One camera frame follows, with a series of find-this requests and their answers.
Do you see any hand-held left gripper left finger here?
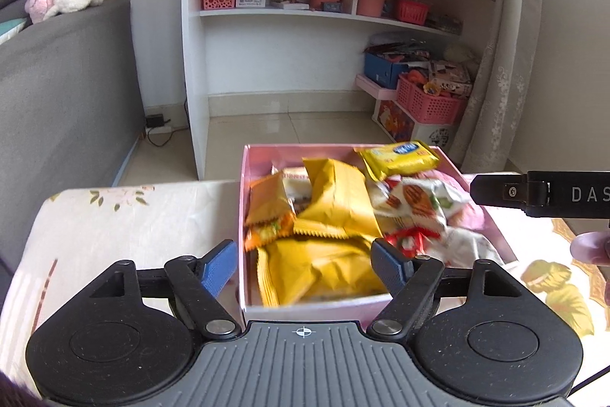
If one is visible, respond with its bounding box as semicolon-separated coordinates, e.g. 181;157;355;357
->
81;239;243;338

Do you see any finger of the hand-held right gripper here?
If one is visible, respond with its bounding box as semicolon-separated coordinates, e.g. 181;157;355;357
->
469;172;530;210

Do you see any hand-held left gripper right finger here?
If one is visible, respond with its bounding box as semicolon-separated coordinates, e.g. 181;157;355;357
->
369;238;527;337

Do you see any red snack packet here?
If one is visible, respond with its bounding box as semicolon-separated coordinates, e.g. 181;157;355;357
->
386;228;446;257

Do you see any pink snack packet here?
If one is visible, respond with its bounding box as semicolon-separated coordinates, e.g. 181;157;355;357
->
443;197;489;231

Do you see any white packet with black text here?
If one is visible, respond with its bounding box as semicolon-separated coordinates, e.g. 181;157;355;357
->
443;226;506;267

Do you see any yellow-orange snack packet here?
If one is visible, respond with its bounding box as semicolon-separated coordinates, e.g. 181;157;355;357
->
293;156;382;241
257;238;389;307

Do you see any white nut snack packet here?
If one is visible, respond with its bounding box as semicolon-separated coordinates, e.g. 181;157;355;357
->
372;178;465;241

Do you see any orange-white lotus root packet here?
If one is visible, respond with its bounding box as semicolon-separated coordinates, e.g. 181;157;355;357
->
244;172;297;253

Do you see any pink cardboard box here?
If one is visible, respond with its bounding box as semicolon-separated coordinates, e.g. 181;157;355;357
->
237;143;520;327

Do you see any yellow biscuit packet blue label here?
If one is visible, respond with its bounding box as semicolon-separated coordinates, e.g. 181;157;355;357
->
358;141;441;181

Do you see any white pale-yellow snack packet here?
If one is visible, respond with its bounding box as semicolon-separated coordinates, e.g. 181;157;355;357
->
271;166;311;200

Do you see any person's right hand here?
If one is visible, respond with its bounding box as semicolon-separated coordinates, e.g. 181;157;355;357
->
569;232;610;265

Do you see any white storage box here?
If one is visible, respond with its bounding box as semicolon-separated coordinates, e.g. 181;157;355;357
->
372;99;461;148

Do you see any large pink basket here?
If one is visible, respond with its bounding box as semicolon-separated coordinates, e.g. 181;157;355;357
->
396;73;470;125

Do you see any pile of colourful packages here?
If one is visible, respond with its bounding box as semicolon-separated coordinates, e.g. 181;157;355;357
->
364;40;472;95

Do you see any pale floral curtain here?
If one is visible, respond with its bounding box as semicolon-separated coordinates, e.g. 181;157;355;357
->
450;0;549;172

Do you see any black power adapter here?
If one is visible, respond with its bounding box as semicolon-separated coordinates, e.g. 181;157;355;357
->
144;114;173;134

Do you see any pink tray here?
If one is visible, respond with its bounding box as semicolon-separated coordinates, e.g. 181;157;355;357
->
355;74;398;101

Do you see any blue box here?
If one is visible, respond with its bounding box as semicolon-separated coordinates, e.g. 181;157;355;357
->
364;51;411;89

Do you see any red basket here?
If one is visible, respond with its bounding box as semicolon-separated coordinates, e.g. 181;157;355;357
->
395;0;432;26

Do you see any white shelf desk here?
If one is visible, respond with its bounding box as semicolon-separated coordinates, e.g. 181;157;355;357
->
181;0;503;181

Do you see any grey sofa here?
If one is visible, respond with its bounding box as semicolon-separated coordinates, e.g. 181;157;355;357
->
0;0;146;265

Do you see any teal cushion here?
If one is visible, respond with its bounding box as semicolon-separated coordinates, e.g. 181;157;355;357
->
0;18;27;45

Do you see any black cable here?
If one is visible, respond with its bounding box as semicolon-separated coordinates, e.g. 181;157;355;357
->
145;99;189;149

